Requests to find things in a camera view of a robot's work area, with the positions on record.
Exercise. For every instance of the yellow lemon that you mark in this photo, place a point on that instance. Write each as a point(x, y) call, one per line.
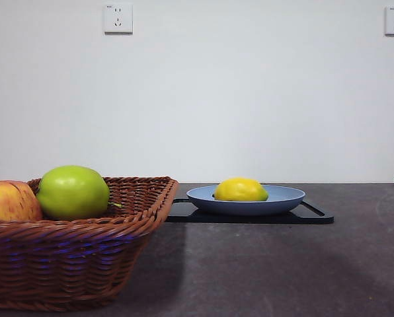
point(238, 190)

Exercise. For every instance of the blue round plate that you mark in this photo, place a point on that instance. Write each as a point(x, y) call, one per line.
point(245, 207)

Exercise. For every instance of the brown wicker basket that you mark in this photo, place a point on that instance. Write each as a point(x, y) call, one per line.
point(68, 257)

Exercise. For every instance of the green apple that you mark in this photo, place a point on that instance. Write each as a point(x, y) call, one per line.
point(71, 193)

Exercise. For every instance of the black flat tray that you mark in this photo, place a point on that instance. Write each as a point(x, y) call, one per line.
point(314, 218)

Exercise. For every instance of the red yellow apple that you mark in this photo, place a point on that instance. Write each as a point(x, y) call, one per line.
point(7, 201)

